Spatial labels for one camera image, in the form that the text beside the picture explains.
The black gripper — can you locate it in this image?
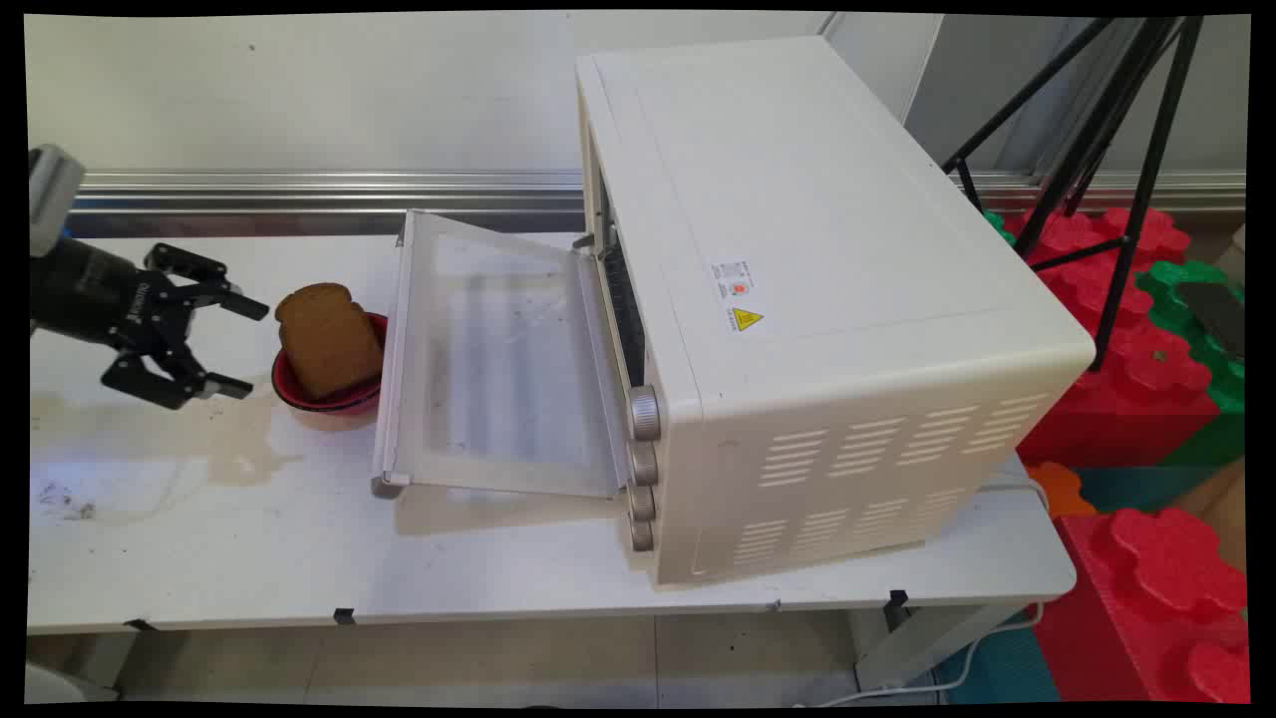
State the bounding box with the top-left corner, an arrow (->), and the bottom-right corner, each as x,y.
29,236 -> 271,412

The brown bread slice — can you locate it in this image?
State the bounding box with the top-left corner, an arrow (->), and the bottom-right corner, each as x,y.
274,282 -> 386,403

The red bowl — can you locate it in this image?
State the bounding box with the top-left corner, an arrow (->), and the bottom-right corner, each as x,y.
271,311 -> 390,432

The glass oven door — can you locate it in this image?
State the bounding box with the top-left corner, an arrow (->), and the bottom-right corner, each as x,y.
371,209 -> 631,501

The white toaster oven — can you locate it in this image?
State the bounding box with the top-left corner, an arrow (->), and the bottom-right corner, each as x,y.
574,36 -> 1097,587

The white table leg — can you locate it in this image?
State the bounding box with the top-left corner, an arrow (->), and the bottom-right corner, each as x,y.
853,598 -> 1034,693

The black tripod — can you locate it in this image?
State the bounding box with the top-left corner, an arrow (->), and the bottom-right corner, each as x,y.
942,15 -> 1205,373

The green foam block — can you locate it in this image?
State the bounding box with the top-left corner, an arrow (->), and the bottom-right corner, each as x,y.
1135,259 -> 1247,468

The aluminium wall rail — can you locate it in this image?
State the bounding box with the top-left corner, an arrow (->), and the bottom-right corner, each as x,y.
63,170 -> 586,214

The white power cable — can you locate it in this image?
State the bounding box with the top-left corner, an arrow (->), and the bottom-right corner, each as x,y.
793,471 -> 1054,709

